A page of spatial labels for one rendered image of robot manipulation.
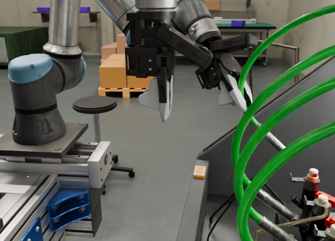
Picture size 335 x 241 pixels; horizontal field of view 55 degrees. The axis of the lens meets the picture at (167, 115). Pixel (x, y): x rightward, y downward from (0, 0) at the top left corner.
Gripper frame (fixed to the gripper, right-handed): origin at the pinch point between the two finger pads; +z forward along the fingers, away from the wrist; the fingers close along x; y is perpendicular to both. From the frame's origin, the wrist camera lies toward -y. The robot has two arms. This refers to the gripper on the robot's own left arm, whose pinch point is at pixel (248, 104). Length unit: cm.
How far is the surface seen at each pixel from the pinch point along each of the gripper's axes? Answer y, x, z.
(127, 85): 286, -233, -205
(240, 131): -6.4, 18.8, 9.1
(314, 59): -21.5, 15.9, 5.0
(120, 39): 391, -357, -400
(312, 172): -6.6, 1.7, 19.0
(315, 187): -5.5, 1.2, 21.8
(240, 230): -6.6, 29.5, 23.0
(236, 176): -5.8, 24.3, 16.1
